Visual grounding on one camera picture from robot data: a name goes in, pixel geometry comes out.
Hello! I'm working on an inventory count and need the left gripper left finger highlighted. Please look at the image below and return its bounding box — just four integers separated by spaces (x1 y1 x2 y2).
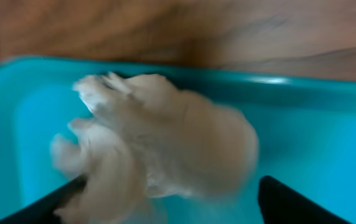
0 176 87 224

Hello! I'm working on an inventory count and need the white napkin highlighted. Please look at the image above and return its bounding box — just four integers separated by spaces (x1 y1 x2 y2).
50 72 259 223

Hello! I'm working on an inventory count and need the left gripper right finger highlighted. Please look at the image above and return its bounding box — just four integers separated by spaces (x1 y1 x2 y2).
258 175 349 224

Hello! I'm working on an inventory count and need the teal serving tray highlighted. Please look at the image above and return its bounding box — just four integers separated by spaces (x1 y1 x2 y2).
0 57 356 223

